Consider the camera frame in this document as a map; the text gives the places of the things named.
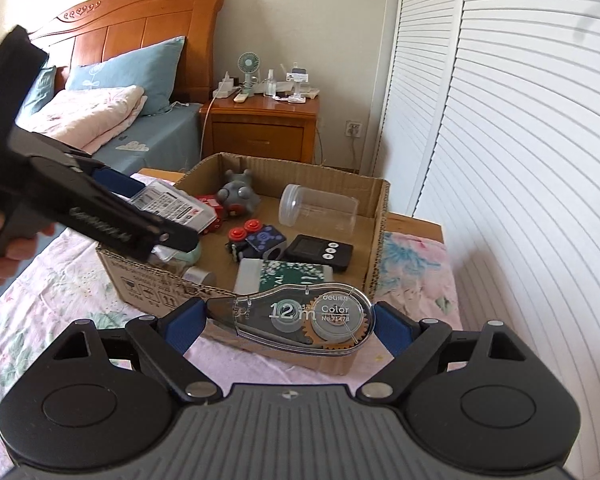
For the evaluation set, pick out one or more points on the white remote control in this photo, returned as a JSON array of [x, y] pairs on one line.
[[241, 99]]

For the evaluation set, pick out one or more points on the wooden headboard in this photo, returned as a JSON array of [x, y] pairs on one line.
[[130, 30]]

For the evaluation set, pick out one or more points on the white charger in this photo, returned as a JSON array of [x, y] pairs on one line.
[[225, 91]]

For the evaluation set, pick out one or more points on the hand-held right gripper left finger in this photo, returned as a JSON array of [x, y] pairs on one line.
[[185, 325]]

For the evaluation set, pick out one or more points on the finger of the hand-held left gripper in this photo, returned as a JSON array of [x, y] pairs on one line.
[[120, 182], [110, 220]]

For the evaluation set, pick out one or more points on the mint green container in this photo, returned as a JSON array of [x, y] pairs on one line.
[[187, 256]]

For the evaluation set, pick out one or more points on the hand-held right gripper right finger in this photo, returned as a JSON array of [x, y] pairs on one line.
[[397, 327]]

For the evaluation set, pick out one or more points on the pink floral cloth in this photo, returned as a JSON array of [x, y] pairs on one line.
[[55, 300]]

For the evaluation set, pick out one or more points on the blue cube toy red buttons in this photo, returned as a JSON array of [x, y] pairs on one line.
[[262, 242]]

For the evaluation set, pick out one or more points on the black digital timer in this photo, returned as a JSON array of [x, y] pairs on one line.
[[305, 250]]

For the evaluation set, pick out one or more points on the brown cardboard box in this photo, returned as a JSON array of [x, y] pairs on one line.
[[130, 280]]

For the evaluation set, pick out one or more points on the small blue pillow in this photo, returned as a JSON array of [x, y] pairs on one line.
[[40, 90]]

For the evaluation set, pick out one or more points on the red and white card case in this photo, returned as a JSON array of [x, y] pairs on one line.
[[175, 207]]

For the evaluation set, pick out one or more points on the large blue pillow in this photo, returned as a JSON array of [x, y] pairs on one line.
[[145, 70]]

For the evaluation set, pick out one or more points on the person's left hand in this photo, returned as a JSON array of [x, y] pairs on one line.
[[22, 249]]

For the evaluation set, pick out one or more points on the wooden nightstand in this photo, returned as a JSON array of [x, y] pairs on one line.
[[260, 135]]

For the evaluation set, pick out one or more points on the clear bottle with silver cap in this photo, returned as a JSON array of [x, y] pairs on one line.
[[200, 276]]

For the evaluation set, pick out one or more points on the grey toy figure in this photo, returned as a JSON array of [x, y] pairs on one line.
[[237, 192]]

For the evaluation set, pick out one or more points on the white phone stand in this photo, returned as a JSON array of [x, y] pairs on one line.
[[297, 77]]

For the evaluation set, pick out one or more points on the clear spray bottle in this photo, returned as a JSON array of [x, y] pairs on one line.
[[271, 87]]

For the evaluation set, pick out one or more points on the clear plastic jar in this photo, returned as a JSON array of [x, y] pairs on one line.
[[320, 207]]

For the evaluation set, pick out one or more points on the clear correction tape dispenser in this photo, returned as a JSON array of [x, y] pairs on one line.
[[290, 315]]

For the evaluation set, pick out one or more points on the white louvered closet doors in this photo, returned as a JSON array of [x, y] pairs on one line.
[[505, 135]]

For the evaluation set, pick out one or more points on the green desk fan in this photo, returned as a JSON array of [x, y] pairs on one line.
[[248, 63]]

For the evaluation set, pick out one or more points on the pink folded quilt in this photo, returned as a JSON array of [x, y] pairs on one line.
[[90, 115]]

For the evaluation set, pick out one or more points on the low white wall socket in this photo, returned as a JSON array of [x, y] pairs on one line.
[[354, 129]]

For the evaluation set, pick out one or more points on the white green carton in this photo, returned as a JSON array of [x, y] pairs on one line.
[[252, 275]]

